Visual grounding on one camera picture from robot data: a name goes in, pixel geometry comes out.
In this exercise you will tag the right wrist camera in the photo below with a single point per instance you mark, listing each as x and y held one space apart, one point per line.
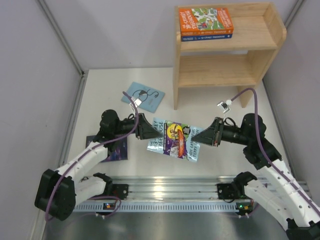
224 106

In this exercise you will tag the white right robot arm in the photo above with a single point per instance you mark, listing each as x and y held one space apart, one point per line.
293 209

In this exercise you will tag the orange 78-storey treehouse book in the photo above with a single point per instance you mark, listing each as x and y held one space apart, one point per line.
205 21

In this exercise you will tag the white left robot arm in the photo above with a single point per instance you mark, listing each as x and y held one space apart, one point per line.
62 189

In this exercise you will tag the aluminium mounting rail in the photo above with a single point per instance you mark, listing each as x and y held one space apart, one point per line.
178 195

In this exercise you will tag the light blue thin booklet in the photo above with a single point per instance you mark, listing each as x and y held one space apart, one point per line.
150 97

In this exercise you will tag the purple galaxy cover book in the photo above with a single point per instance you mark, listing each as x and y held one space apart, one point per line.
117 152

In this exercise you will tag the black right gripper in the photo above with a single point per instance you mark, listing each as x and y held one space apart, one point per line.
219 132

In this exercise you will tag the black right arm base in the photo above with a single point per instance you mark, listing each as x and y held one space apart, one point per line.
228 192

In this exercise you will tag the light blue 143-storey treehouse book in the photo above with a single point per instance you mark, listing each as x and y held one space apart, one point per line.
175 140

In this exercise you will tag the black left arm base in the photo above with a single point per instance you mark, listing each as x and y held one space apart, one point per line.
118 190

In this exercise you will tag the wooden two-tier shelf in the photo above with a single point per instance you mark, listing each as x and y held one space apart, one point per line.
241 61

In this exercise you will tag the blue 91-storey treehouse book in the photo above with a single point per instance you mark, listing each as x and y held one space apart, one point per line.
205 37

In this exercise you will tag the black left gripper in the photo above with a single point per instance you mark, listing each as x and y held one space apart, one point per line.
140 126

